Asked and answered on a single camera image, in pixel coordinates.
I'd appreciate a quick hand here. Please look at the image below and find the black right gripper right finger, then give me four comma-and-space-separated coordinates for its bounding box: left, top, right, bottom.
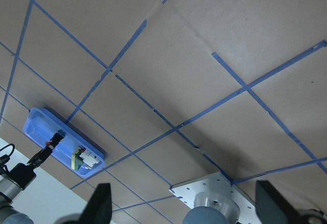
255, 180, 303, 224

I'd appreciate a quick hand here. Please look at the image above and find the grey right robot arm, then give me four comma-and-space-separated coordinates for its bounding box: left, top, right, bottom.
77, 181, 307, 223

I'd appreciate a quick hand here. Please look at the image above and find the white electrical module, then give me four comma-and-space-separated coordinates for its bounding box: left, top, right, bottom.
79, 150, 100, 169

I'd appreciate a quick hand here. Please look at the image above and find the green yellow terminal block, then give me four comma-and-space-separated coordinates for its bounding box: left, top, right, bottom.
71, 147, 85, 171

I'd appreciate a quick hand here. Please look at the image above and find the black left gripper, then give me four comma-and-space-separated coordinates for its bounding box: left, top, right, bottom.
9, 147, 53, 190

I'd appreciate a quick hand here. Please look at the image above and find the red push button switch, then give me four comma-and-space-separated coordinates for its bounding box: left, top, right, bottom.
45, 130, 66, 150

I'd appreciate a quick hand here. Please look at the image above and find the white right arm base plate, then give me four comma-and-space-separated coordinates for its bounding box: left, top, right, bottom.
170, 171, 261, 223

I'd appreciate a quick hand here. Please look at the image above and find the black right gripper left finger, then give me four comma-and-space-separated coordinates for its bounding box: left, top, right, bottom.
81, 183, 112, 224

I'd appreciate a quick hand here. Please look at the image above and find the black braided left cable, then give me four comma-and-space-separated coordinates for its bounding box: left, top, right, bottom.
0, 143, 15, 170

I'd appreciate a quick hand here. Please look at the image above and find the blue plastic tray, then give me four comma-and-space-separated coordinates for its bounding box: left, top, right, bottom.
23, 108, 105, 178

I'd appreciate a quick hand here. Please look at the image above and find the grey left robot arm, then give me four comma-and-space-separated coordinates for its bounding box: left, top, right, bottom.
1, 143, 53, 223

